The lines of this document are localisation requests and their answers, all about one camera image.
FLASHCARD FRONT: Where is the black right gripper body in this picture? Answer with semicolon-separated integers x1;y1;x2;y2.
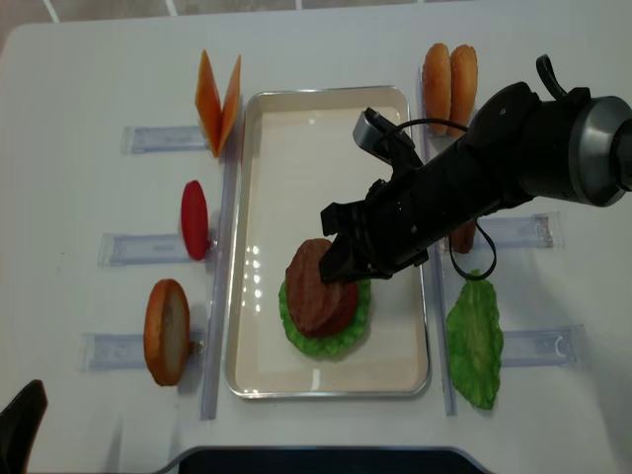
321;151;477;279

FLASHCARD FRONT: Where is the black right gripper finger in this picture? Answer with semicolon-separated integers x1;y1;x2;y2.
319;235;370;284

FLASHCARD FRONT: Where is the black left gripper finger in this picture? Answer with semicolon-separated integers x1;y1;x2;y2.
1;379;48;473

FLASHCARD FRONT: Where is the brown meat patty front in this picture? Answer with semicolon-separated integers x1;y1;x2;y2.
285;238;346;337

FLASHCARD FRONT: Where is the brown meat patty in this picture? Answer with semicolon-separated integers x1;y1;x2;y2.
285;238;346;337
448;220;477;254

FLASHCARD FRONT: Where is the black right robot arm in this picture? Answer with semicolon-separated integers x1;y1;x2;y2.
319;82;631;283

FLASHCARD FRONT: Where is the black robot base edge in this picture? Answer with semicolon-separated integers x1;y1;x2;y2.
177;447;488;473

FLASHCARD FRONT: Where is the red tomato slice on tray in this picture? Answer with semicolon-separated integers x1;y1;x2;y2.
321;282;358;337

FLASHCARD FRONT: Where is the brown meat patty rear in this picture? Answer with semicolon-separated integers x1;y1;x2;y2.
448;220;477;254

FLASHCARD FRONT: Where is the green lettuce leaf on tray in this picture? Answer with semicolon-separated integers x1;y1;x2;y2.
278;280;371;359

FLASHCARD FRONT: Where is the green lettuce leaf in holder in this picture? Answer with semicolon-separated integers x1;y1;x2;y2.
446;270;504;410

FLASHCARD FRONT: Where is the red tomato slice in holder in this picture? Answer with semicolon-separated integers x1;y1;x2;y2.
181;180;210;261

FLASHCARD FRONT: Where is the orange cheese slice right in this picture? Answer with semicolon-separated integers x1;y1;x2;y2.
218;56;241;153

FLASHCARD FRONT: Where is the orange cheese slice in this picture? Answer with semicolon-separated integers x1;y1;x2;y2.
218;56;241;153
195;49;222;158

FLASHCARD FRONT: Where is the clear tomato pusher track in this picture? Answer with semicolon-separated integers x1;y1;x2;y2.
98;233;194;267

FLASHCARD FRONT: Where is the clear lettuce pusher track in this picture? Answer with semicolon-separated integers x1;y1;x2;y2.
502;325;588;367

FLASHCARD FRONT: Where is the orange cheese slice left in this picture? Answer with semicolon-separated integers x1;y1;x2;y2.
195;49;222;158

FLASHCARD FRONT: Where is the clear cheese pusher track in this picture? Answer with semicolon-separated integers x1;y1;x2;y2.
120;126;208;155

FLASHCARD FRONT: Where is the white rectangular metal tray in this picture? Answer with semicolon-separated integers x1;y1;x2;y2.
225;86;430;399

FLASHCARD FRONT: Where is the clear bun pusher track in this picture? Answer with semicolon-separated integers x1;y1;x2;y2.
81;330;206;372

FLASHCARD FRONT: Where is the clear patty pusher track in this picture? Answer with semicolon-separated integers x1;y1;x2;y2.
479;212;564;250

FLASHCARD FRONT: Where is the sesame bun half outer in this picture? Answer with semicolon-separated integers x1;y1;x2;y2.
422;43;451;120

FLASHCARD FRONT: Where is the sesame bun half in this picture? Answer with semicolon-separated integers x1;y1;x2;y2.
449;44;478;126
422;43;451;120

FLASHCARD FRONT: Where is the bun slice in left holder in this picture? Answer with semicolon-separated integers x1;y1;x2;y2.
143;278;190;386

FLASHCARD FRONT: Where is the sesame bun half inner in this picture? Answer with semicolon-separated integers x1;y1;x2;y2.
449;44;478;126

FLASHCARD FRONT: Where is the clear acrylic rail right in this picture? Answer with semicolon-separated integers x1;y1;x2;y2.
416;65;457;417

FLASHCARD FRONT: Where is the clear acrylic rail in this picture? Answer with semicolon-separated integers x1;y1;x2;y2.
416;65;457;417
200;98;244;421

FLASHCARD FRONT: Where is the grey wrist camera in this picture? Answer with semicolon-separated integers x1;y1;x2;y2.
353;108;395;165

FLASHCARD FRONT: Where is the clear acrylic rail left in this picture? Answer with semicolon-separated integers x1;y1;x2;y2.
200;98;244;421

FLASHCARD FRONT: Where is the black camera cable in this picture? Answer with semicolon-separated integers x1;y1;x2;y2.
384;53;569;283

